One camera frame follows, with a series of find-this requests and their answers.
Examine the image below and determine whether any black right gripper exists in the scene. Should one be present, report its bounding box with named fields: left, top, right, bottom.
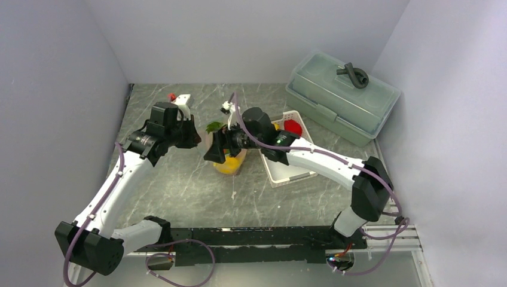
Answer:
left=204, top=117, right=264, bottom=164

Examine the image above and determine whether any orange toy carrot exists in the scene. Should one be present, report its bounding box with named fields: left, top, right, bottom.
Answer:
left=205, top=121, right=225, bottom=134

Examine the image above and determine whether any yellow toy fruit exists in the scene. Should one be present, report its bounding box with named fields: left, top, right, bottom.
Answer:
left=213, top=155, right=243, bottom=175

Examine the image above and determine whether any clear zip top bag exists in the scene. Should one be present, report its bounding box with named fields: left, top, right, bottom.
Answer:
left=197, top=127, right=247, bottom=175

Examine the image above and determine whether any white perforated plastic basket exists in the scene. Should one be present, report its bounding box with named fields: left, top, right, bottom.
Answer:
left=259, top=110, right=317, bottom=188

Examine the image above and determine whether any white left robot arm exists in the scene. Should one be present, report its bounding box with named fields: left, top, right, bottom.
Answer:
left=55, top=94, right=201, bottom=276

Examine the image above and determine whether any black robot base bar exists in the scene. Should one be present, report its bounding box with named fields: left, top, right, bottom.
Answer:
left=132, top=215, right=368, bottom=267

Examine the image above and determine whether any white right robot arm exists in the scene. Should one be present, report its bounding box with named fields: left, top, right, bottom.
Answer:
left=204, top=108, right=393, bottom=248

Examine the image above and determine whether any red toy strawberry with leaves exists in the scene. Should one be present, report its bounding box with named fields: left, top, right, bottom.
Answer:
left=283, top=119, right=303, bottom=136

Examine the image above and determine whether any green storage box clear lid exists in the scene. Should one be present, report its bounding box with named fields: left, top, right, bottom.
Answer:
left=286, top=51, right=401, bottom=147

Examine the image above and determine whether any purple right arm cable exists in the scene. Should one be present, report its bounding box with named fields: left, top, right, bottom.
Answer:
left=231, top=91, right=410, bottom=277

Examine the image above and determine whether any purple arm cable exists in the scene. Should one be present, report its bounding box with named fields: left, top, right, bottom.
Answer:
left=231, top=91, right=410, bottom=277
left=63, top=142, right=126, bottom=287

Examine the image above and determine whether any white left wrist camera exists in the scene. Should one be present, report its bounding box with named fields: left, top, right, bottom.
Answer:
left=167, top=93, right=193, bottom=120

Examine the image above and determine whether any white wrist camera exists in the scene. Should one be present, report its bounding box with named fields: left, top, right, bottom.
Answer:
left=220, top=100, right=237, bottom=130
left=167, top=93, right=193, bottom=120

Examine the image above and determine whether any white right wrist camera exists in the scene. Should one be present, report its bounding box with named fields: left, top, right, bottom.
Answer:
left=220, top=100, right=237, bottom=130

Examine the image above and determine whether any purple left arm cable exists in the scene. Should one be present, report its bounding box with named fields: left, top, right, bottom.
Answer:
left=63, top=142, right=126, bottom=287

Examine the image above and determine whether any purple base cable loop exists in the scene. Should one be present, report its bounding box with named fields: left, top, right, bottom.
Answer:
left=145, top=240, right=215, bottom=287

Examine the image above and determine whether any dark coiled hose piece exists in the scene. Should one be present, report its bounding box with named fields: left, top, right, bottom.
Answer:
left=336, top=62, right=370, bottom=90

